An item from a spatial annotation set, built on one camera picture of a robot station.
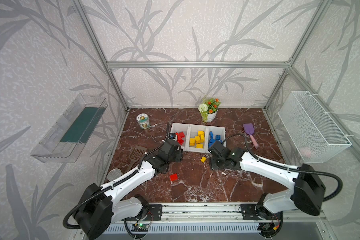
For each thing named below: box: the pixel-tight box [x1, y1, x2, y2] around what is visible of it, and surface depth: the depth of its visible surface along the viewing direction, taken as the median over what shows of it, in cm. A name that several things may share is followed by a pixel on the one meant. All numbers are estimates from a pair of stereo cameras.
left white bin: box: [170, 122, 190, 152], surface depth 101 cm
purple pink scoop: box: [243, 123, 259, 148], surface depth 107 cm
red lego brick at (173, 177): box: [169, 173, 178, 181], surface depth 87 cm
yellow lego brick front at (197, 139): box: [195, 135, 201, 144], surface depth 101 cm
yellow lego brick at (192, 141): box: [189, 137, 195, 146], surface depth 100 cm
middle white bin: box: [186, 124, 208, 153], surface depth 101 cm
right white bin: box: [205, 125, 226, 154], surface depth 104 cm
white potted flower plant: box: [198, 98, 221, 123], surface depth 104 cm
